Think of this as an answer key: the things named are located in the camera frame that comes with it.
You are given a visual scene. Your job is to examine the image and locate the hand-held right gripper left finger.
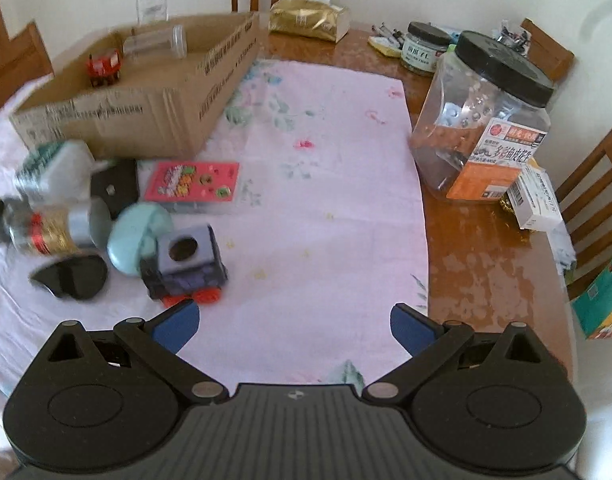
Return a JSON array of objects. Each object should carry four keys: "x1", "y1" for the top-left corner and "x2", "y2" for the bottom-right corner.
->
[{"x1": 38, "y1": 299, "x2": 229, "y2": 406}]

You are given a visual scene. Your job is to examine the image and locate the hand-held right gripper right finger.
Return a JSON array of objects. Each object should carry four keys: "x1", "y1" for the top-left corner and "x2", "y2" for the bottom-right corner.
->
[{"x1": 363, "y1": 304, "x2": 561, "y2": 404}]

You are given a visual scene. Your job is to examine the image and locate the glitter jar silver lid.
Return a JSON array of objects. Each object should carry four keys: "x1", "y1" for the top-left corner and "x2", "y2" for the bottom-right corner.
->
[{"x1": 1, "y1": 197, "x2": 113, "y2": 257}]

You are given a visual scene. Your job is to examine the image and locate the white plastic bottle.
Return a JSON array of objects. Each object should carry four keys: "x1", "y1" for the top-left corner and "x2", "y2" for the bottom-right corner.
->
[{"x1": 13, "y1": 140, "x2": 97, "y2": 206}]

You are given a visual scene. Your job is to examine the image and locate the teal round object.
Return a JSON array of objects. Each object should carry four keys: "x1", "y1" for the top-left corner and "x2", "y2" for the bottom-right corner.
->
[{"x1": 107, "y1": 203, "x2": 174, "y2": 278}]

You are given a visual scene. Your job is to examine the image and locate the black device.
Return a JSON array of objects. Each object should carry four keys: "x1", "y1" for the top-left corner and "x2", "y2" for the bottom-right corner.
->
[{"x1": 91, "y1": 158, "x2": 140, "y2": 221}]

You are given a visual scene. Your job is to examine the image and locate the pink card box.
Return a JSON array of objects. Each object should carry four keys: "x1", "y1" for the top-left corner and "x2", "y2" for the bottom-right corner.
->
[{"x1": 142, "y1": 161, "x2": 241, "y2": 213}]

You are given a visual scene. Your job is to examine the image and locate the brown cardboard box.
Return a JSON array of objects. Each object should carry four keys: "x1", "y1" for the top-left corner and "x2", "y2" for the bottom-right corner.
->
[{"x1": 8, "y1": 10, "x2": 261, "y2": 161}]

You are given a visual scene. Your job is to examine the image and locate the grey toy train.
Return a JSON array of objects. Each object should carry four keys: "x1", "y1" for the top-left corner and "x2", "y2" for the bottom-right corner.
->
[{"x1": 140, "y1": 223, "x2": 229, "y2": 309}]

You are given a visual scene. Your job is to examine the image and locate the black curved object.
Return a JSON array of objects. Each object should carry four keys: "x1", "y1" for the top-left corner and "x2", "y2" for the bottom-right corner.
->
[{"x1": 30, "y1": 254, "x2": 109, "y2": 302}]

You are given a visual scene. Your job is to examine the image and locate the small white carton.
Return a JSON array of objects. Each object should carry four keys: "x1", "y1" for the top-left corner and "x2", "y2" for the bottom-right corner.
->
[{"x1": 506, "y1": 165, "x2": 564, "y2": 231}]

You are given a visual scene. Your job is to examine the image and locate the red toy car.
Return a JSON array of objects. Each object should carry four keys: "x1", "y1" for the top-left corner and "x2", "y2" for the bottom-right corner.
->
[{"x1": 86, "y1": 49, "x2": 123, "y2": 88}]

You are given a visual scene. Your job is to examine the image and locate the green cardboard carton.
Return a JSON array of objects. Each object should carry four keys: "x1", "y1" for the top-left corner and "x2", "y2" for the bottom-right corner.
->
[{"x1": 570, "y1": 247, "x2": 612, "y2": 341}]

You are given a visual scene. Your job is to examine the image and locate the large clear jar black lid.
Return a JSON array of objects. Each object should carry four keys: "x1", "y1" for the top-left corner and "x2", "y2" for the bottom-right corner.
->
[{"x1": 410, "y1": 30, "x2": 555, "y2": 203}]

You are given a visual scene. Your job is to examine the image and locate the small jar black lid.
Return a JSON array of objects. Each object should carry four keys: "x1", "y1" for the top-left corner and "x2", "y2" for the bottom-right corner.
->
[{"x1": 400, "y1": 21, "x2": 451, "y2": 77}]

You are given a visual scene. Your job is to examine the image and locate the yellow notepad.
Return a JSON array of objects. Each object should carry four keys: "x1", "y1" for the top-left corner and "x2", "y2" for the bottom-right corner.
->
[{"x1": 368, "y1": 35, "x2": 403, "y2": 59}]

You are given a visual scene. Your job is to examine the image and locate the bundle of black pens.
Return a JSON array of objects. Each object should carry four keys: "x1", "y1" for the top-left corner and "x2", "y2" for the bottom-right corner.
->
[{"x1": 371, "y1": 22, "x2": 405, "y2": 48}]

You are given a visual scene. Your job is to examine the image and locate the pile of metal clips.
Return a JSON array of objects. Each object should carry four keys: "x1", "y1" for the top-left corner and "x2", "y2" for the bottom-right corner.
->
[{"x1": 496, "y1": 20, "x2": 531, "y2": 53}]

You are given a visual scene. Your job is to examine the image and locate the gold tissue pack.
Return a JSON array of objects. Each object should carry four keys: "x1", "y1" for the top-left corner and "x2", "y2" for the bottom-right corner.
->
[{"x1": 268, "y1": 0, "x2": 351, "y2": 43}]

